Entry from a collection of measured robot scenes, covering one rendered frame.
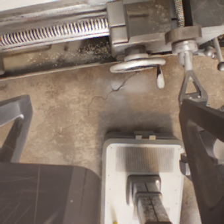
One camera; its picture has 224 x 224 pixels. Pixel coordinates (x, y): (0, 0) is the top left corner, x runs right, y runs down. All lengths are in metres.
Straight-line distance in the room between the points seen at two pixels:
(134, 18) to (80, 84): 0.93
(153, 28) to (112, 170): 0.91
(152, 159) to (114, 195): 0.33
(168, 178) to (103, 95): 0.71
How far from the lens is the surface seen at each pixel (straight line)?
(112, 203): 1.38
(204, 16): 0.66
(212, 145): 0.48
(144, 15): 0.61
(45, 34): 0.77
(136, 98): 1.45
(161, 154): 1.28
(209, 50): 0.73
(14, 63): 1.16
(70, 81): 1.47
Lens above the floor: 1.44
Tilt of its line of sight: 84 degrees down
